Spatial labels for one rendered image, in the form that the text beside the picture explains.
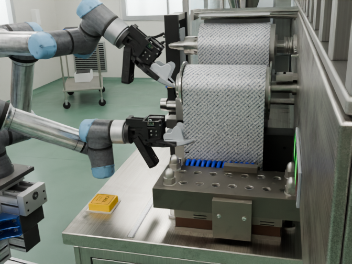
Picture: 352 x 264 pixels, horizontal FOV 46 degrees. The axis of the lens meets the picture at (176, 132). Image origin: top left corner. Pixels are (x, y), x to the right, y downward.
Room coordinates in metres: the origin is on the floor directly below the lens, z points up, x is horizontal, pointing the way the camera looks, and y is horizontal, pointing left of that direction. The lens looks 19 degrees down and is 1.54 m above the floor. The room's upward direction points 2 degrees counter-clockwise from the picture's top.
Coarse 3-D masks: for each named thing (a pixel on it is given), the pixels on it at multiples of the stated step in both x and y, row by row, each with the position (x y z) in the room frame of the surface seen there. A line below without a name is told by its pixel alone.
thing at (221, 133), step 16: (192, 112) 1.17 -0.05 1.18; (208, 112) 1.16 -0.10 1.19; (224, 112) 1.15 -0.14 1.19; (240, 112) 1.13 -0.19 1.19; (256, 112) 1.12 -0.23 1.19; (192, 128) 1.17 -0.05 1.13; (208, 128) 1.16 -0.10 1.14; (224, 128) 1.15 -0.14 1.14; (240, 128) 1.13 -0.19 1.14; (256, 128) 1.12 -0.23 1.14; (192, 144) 1.17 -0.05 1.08; (208, 144) 1.16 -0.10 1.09; (224, 144) 1.15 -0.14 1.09; (240, 144) 1.13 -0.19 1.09; (256, 144) 1.12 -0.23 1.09; (224, 160) 1.15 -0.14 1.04; (240, 160) 1.13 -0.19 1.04; (256, 160) 1.12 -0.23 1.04
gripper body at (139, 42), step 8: (128, 32) 1.24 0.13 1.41; (136, 32) 1.24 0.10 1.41; (120, 40) 1.23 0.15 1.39; (128, 40) 1.27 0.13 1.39; (136, 40) 1.24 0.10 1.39; (144, 40) 1.21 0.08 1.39; (152, 40) 1.25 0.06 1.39; (120, 48) 1.27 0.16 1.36; (136, 48) 1.24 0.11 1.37; (144, 48) 1.21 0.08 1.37; (152, 48) 1.22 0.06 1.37; (160, 48) 1.24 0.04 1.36; (136, 56) 1.23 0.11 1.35; (144, 56) 1.23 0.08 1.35; (152, 56) 1.22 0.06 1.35; (136, 64) 1.22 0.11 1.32
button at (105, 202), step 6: (96, 198) 1.15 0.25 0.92; (102, 198) 1.15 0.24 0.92; (108, 198) 1.15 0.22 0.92; (114, 198) 1.15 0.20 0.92; (90, 204) 1.12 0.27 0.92; (96, 204) 1.11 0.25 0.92; (102, 204) 1.11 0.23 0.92; (108, 204) 1.11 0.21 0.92; (114, 204) 1.14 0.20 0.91; (96, 210) 1.11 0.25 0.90; (102, 210) 1.11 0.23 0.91; (108, 210) 1.10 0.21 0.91
